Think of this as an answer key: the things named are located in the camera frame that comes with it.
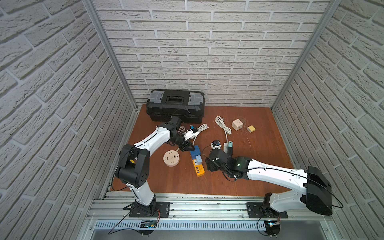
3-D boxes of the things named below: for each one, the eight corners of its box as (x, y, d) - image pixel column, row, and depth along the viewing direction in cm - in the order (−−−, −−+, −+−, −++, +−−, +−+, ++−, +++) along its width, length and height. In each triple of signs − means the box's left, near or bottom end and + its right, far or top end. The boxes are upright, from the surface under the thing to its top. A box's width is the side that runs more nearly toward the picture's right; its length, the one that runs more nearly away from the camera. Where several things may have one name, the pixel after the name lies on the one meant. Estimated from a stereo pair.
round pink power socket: (162, 166, 89) (162, 165, 88) (164, 151, 96) (164, 150, 94) (179, 166, 89) (178, 165, 88) (180, 151, 96) (180, 150, 94)
